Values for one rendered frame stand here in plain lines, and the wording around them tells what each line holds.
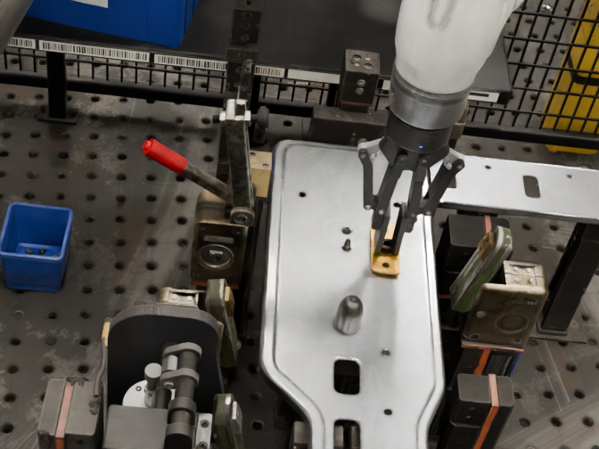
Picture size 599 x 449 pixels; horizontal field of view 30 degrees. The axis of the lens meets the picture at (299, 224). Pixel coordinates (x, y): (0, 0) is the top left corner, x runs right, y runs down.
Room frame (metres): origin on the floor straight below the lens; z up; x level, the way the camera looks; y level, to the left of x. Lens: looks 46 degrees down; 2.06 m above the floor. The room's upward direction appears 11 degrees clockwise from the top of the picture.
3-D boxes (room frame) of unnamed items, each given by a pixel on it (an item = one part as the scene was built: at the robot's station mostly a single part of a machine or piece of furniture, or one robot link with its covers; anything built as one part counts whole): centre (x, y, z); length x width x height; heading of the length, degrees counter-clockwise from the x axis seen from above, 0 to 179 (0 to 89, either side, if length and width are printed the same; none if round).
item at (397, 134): (1.00, -0.12, 1.20); 0.08 x 0.07 x 0.09; 96
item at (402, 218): (1.00, -0.13, 1.05); 0.03 x 0.01 x 0.07; 6
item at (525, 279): (0.96, -0.28, 0.87); 0.12 x 0.09 x 0.35; 96
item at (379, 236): (1.00, -0.10, 1.05); 0.03 x 0.01 x 0.07; 6
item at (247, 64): (1.08, 0.10, 0.95); 0.03 x 0.01 x 0.50; 6
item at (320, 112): (1.26, -0.05, 0.85); 0.12 x 0.03 x 0.30; 96
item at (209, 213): (0.97, 0.10, 0.88); 0.07 x 0.06 x 0.35; 96
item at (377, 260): (1.00, -0.12, 1.01); 0.08 x 0.04 x 0.01; 6
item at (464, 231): (1.09, -0.24, 0.84); 0.11 x 0.10 x 0.28; 96
